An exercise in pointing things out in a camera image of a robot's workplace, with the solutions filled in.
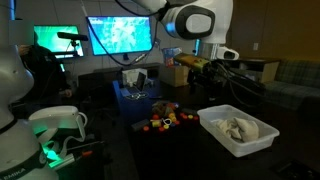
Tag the white terry towel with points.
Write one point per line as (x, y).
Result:
(238, 129)

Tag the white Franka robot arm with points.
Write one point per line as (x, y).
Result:
(13, 83)

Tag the dark rectangular block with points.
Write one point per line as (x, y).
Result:
(189, 111)
(140, 124)

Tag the red plastic toy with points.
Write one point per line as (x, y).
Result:
(170, 106)

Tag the yellow plastic disc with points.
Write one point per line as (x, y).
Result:
(190, 117)
(166, 126)

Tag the green lit monitor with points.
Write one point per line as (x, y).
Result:
(56, 41)

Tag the wooden cabinet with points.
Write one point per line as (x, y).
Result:
(266, 68)

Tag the white plastic bin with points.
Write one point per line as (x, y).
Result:
(263, 141)

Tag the tablet computer with keyboard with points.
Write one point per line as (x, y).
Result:
(140, 81)

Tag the blue lit monitor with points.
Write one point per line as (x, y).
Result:
(120, 35)

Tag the green plaid sofa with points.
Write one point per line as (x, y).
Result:
(293, 83)

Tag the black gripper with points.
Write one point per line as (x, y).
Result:
(216, 76)

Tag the wall outlet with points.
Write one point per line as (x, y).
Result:
(255, 46)

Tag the yellow cup orange lid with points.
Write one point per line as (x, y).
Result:
(156, 123)

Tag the white box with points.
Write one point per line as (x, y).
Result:
(131, 76)

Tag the black camera on tripod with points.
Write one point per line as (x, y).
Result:
(71, 36)

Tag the brown plush toy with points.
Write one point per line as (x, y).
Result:
(160, 108)

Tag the cardboard box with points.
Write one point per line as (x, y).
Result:
(173, 76)

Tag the large black chair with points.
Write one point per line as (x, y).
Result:
(250, 100)

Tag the person in dark clothes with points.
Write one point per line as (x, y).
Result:
(43, 73)

